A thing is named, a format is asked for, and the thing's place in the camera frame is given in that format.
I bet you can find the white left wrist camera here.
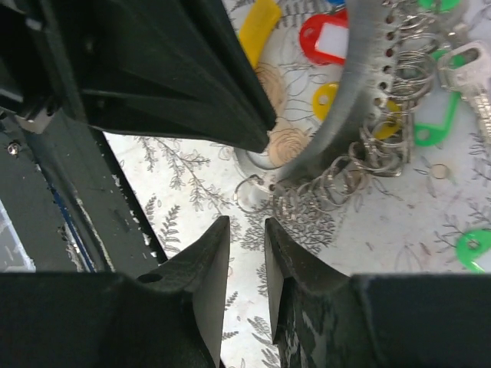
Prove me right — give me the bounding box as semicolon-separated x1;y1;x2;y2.
15;104;57;134

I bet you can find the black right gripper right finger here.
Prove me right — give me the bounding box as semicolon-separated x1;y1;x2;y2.
265;218;490;367

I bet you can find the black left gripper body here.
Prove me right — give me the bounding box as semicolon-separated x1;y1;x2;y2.
1;1;83;120

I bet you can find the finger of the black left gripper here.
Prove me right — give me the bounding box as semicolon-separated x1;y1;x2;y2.
80;1;276;153

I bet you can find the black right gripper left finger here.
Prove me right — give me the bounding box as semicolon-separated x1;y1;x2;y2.
1;216;230;367

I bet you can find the floral table mat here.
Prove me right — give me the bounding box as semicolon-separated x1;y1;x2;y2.
108;1;490;367

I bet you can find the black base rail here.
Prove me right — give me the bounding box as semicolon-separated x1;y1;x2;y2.
1;113;167;277

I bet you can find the spiral keyring with yellow handle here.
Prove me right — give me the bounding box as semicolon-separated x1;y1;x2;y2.
233;0;491;215

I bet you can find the green tag key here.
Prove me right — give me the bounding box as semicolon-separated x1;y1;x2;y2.
456;229;490;273

